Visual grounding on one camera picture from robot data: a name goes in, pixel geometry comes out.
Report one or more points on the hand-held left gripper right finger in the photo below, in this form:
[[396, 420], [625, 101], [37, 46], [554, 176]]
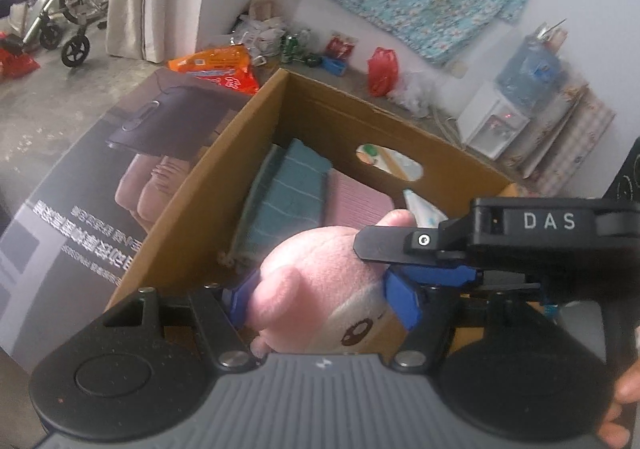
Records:
[[400, 301]]

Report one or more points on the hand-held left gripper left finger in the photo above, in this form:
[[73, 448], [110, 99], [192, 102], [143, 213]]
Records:
[[240, 301]]

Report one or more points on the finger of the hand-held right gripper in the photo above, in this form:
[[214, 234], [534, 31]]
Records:
[[390, 244], [440, 275]]

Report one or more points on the pink plush toy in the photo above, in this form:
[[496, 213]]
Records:
[[310, 269]]

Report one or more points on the blue checked towel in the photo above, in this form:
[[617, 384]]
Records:
[[290, 189]]

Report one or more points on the large cardboard box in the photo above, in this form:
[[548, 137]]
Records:
[[210, 189]]

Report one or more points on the blue white soft pack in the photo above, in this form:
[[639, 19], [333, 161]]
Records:
[[422, 211]]

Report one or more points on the person's right hand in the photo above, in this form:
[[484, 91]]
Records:
[[630, 386]]

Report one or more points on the pink folded towel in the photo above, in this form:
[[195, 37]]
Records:
[[355, 201]]

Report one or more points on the grey fringed towel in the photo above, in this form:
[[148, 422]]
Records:
[[252, 209]]

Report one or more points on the black patterned panel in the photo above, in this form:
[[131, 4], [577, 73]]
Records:
[[625, 174]]

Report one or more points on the checked rolled mat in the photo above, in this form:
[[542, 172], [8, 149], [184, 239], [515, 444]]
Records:
[[585, 139]]

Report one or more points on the white water dispenser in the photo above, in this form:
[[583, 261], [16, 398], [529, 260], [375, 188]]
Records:
[[492, 124]]

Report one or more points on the beige floral rolled mat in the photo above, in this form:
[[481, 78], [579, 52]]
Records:
[[570, 104]]

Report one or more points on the clear crumpled plastic bag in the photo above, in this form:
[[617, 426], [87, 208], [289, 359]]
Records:
[[415, 94]]

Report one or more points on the blue water bottle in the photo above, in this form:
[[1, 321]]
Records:
[[530, 74]]

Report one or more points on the red plastic bag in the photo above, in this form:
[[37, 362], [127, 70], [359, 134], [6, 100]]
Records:
[[382, 71]]

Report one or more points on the small blue box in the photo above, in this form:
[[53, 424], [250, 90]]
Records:
[[333, 65]]

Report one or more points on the red printed pack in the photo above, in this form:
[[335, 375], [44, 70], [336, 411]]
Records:
[[342, 46]]

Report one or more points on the green drink can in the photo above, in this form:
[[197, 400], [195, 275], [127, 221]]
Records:
[[289, 49]]

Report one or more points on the orange snack bag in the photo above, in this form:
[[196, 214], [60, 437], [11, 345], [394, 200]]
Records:
[[215, 64]]

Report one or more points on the white crumpled bags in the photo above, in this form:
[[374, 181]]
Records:
[[260, 29]]

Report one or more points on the red cloth bundle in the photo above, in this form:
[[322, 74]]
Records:
[[17, 61]]

